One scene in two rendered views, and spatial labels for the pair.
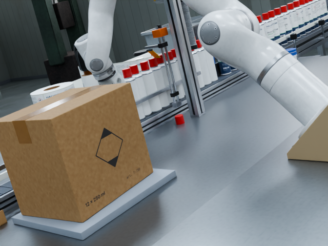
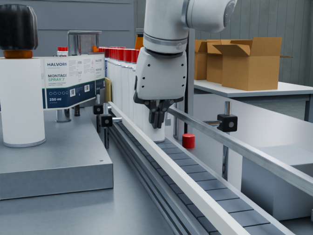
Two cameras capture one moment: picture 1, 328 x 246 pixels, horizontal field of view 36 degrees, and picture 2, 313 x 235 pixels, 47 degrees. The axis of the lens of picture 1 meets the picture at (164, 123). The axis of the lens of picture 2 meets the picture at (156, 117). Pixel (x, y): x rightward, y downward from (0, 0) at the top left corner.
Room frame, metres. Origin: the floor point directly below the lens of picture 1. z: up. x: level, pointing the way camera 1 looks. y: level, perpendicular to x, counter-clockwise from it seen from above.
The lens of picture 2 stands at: (1.51, 0.78, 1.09)
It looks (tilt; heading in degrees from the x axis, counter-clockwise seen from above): 11 degrees down; 300
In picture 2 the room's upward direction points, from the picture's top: straight up
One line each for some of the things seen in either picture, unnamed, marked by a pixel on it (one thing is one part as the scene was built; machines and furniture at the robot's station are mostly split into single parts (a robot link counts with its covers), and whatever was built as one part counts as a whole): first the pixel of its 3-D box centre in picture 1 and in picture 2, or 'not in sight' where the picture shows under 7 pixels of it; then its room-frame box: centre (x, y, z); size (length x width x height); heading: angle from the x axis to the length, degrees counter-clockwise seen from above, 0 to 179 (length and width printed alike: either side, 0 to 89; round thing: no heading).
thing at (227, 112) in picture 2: not in sight; (215, 146); (1.73, 0.17, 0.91); 0.07 x 0.03 x 0.17; 46
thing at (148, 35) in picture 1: (181, 35); not in sight; (4.36, -0.32, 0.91); 0.60 x 0.40 x 0.22; 140
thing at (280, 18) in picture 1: (280, 26); not in sight; (2.80, -0.75, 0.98); 0.05 x 0.05 x 0.20
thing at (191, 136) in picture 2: (179, 119); (188, 140); (1.90, -0.06, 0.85); 0.03 x 0.03 x 0.03
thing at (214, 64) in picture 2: not in sight; (230, 60); (2.53, -2.25, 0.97); 0.53 x 0.45 x 0.37; 48
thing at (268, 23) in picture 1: (268, 32); not in sight; (2.70, -0.66, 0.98); 0.05 x 0.05 x 0.20
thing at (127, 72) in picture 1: (132, 94); (153, 96); (1.92, 0.09, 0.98); 0.05 x 0.05 x 0.20
